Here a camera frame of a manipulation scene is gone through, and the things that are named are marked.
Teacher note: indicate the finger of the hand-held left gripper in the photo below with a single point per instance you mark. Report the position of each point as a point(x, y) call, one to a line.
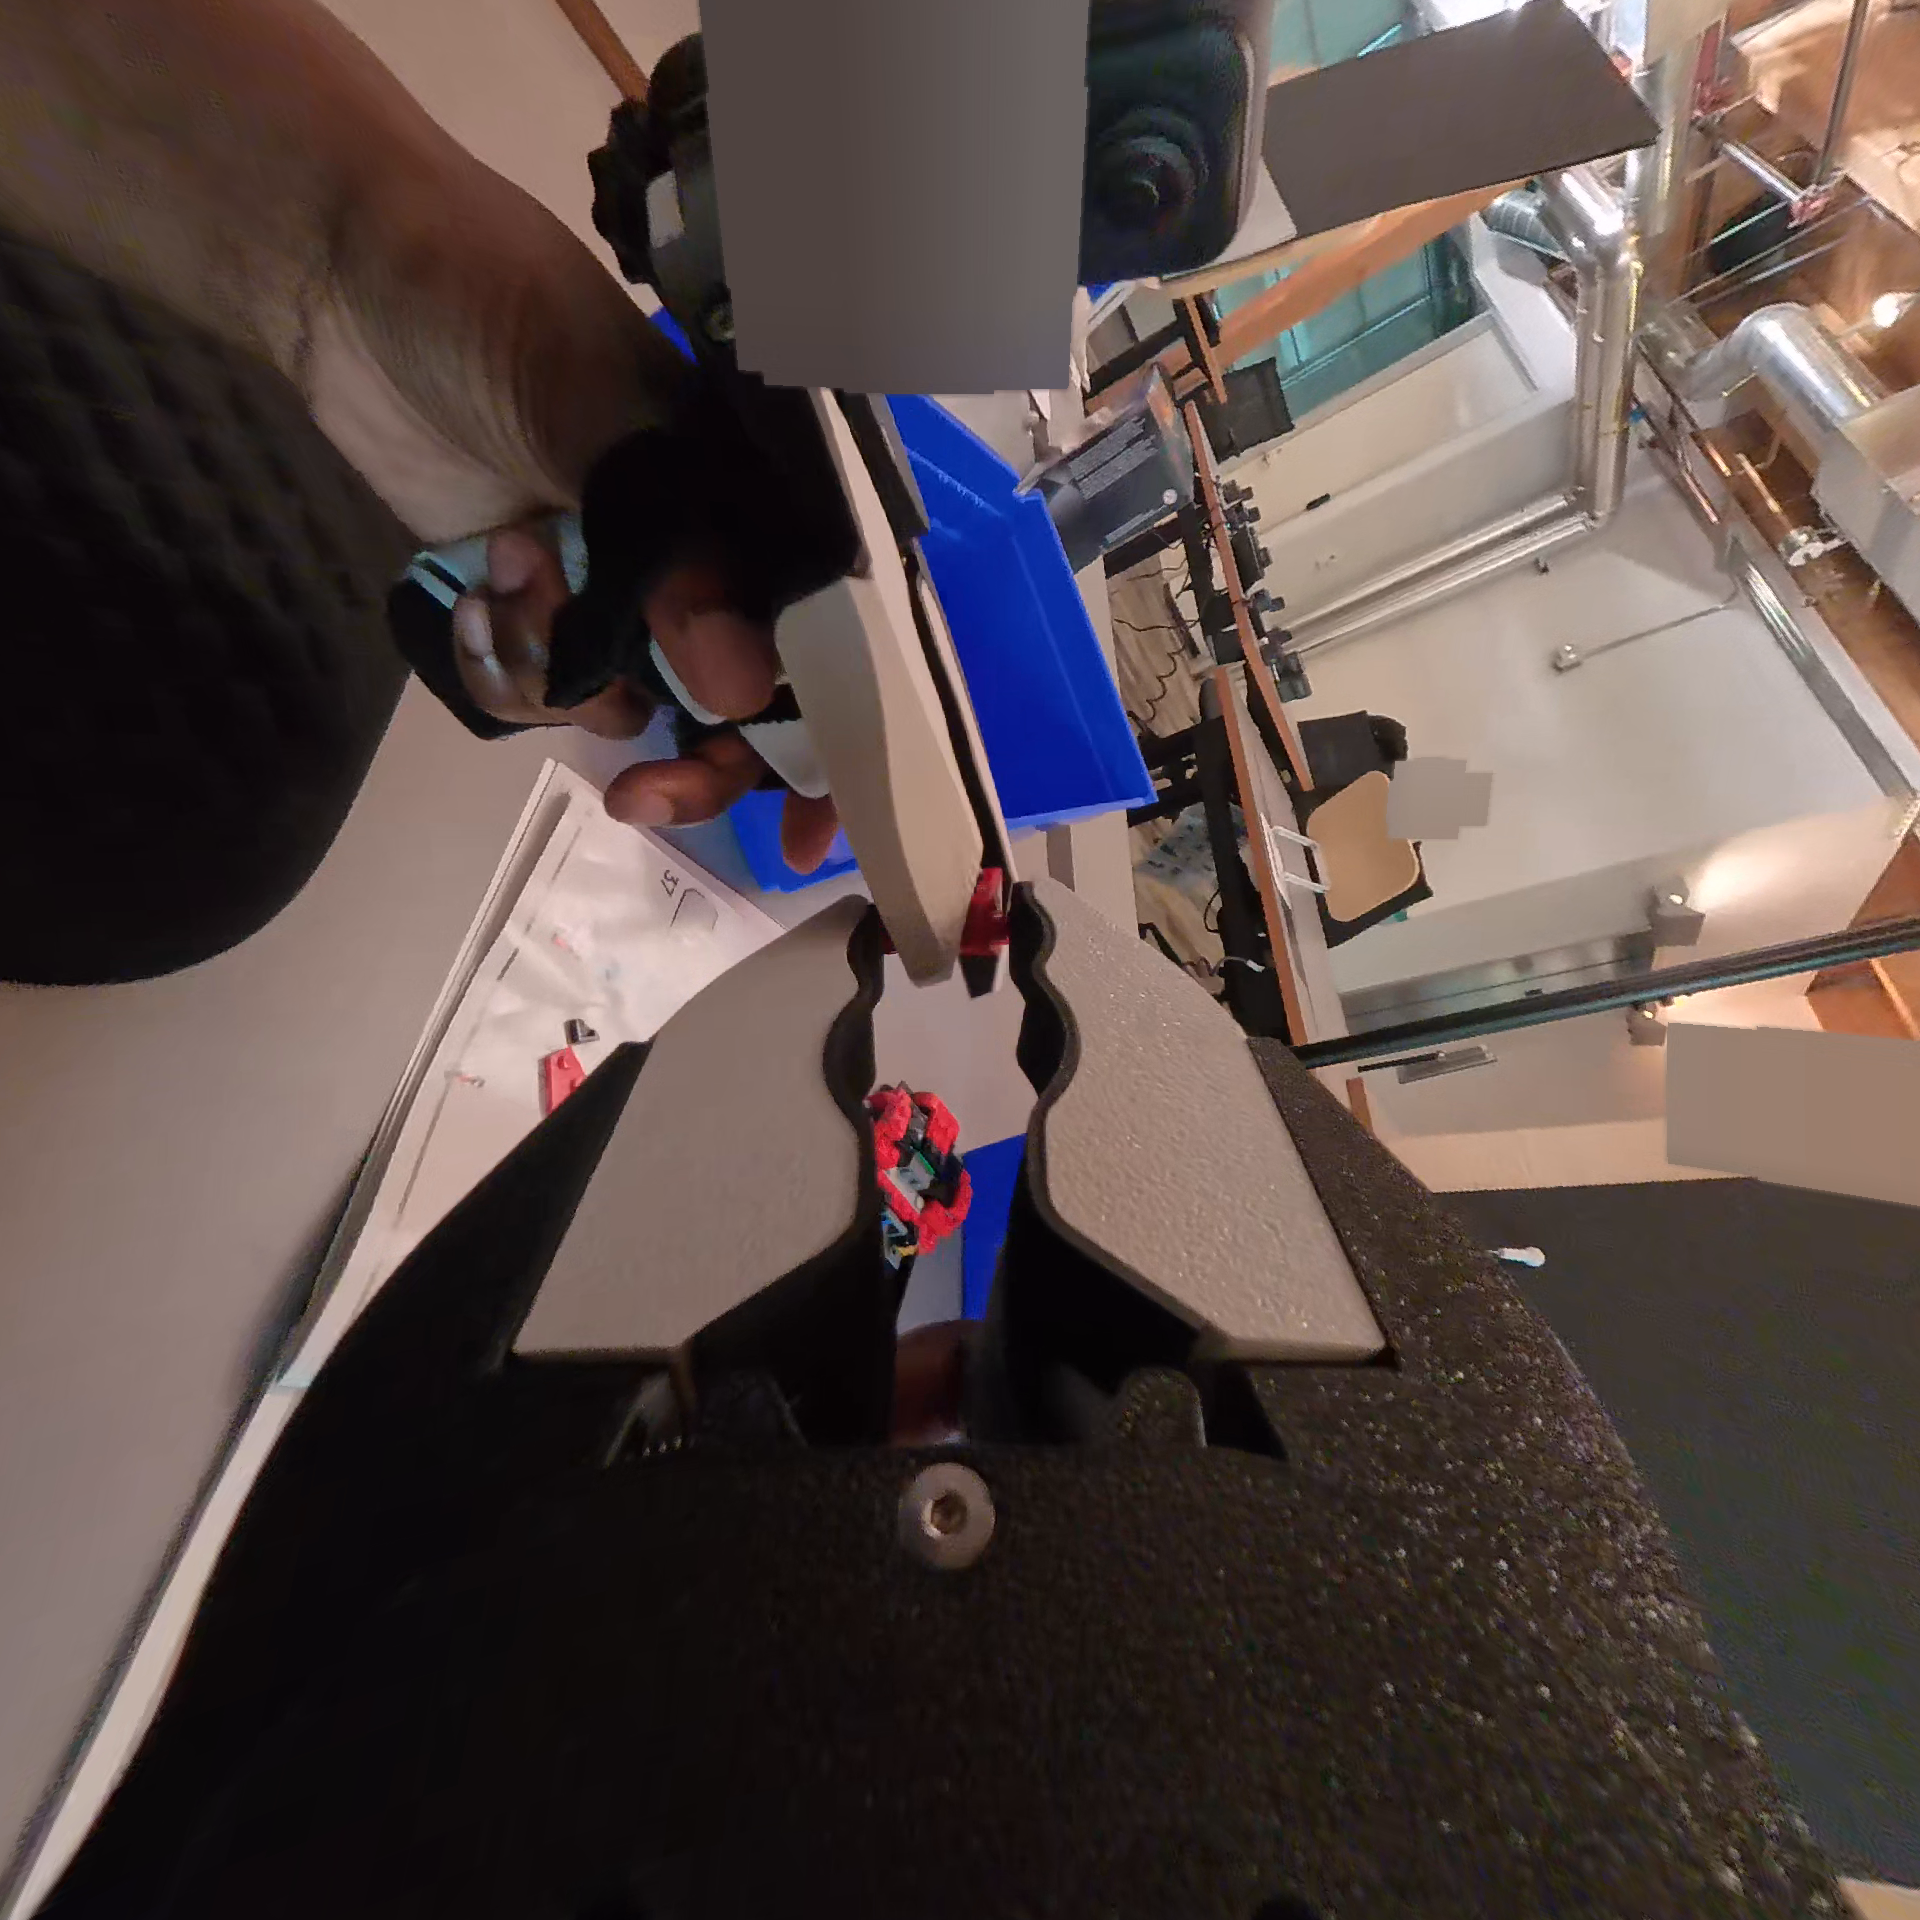
point(960, 704)
point(885, 749)

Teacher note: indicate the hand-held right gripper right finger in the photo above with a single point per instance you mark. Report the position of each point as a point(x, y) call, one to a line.
point(1201, 1184)

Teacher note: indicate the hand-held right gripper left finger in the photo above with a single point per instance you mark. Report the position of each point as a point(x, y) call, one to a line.
point(705, 1184)

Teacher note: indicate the red lego wedge plate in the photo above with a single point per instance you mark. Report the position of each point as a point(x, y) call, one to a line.
point(564, 1076)

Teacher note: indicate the small red black lego assembly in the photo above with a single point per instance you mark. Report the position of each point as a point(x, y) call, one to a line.
point(984, 907)

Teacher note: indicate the white lego instruction booklet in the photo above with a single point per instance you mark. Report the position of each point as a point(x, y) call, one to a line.
point(629, 960)

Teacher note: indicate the person's left forearm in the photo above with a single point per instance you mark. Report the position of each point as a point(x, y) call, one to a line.
point(300, 149)

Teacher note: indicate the red and black lego car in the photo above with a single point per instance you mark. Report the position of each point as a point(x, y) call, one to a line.
point(916, 1140)

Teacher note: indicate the person's left hand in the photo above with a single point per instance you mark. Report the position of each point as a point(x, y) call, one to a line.
point(720, 630)

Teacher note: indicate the person's right hand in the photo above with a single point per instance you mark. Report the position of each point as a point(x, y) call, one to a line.
point(930, 1381)

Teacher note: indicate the black cardboard box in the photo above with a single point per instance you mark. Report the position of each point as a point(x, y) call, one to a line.
point(1110, 472)

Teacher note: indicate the brown wooden desk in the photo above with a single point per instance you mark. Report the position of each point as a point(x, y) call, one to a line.
point(1261, 780)

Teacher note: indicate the grey metal door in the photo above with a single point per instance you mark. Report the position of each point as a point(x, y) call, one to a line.
point(1500, 983)

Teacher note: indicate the wooden seat chair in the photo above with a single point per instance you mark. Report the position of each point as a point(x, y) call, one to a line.
point(1359, 841)

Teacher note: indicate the black flat panel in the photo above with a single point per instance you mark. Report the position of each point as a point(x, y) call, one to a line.
point(1726, 1424)

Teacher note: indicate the black quilted wrist rest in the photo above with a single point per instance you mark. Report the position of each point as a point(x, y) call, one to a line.
point(149, 601)

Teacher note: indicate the silver round air duct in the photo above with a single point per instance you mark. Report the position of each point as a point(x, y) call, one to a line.
point(1606, 330)

